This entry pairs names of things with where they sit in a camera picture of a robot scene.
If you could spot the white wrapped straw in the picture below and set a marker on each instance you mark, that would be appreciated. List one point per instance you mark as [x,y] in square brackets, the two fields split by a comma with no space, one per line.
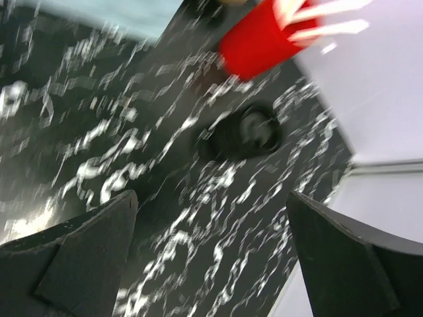
[289,12]
[349,27]

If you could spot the red straw cup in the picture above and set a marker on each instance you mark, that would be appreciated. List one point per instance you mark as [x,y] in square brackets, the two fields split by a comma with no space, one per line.
[257,43]

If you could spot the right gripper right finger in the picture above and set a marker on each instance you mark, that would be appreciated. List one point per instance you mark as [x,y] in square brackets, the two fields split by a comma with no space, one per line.
[350,268]

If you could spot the stack of black lids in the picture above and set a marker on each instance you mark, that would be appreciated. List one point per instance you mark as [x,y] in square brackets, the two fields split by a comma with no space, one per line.
[247,133]

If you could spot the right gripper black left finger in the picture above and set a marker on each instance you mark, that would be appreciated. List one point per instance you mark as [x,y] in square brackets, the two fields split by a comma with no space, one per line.
[73,268]

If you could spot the light blue paper bag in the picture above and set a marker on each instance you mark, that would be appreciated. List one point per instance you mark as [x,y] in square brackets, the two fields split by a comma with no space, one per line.
[140,19]

